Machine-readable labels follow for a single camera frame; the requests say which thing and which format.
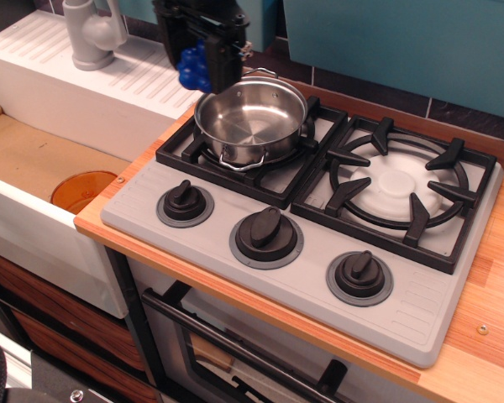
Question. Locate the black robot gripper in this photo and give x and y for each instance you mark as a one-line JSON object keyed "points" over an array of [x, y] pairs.
{"points": [[182, 23]]}

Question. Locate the blue toy blueberry cluster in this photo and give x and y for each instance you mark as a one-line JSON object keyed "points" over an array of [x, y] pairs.
{"points": [[193, 70]]}

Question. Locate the stainless steel pan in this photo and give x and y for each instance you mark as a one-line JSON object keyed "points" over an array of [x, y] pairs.
{"points": [[257, 120]]}

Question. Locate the black left stove knob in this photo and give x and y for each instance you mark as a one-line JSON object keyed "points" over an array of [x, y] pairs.
{"points": [[185, 206]]}

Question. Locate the black stove knob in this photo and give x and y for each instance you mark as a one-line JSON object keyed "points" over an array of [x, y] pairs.
{"points": [[185, 206], [359, 278], [266, 240]]}

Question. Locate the black middle stove knob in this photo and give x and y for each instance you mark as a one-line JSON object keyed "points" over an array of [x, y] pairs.
{"points": [[266, 240]]}

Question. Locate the black right stove knob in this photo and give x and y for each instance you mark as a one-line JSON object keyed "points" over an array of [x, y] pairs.
{"points": [[359, 278]]}

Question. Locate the grey toy stove top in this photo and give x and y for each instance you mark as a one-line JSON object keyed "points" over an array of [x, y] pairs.
{"points": [[410, 324]]}

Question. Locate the grey toy faucet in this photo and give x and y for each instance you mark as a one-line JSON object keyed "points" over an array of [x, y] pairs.
{"points": [[93, 38]]}

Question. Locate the black left burner grate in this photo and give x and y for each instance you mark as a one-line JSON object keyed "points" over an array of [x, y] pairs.
{"points": [[252, 168]]}

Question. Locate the black burner grate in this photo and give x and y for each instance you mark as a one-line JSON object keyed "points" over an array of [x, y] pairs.
{"points": [[425, 200], [252, 168]]}

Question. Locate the white toy sink unit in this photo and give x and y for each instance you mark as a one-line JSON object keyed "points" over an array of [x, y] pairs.
{"points": [[57, 121]]}

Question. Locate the orange plastic plate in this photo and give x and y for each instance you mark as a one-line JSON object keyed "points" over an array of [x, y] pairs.
{"points": [[76, 192]]}

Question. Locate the black right burner grate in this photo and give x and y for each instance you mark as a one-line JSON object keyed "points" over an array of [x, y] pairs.
{"points": [[425, 200]]}

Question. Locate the toy oven door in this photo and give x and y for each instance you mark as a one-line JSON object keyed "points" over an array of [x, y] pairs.
{"points": [[224, 354]]}

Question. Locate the wooden drawer front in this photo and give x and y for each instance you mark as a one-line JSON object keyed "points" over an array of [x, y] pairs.
{"points": [[78, 337]]}

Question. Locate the teal wall cabinet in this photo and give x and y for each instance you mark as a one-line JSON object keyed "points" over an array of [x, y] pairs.
{"points": [[452, 51]]}

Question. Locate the black oven door handle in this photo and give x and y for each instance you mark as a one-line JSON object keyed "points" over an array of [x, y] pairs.
{"points": [[169, 305]]}

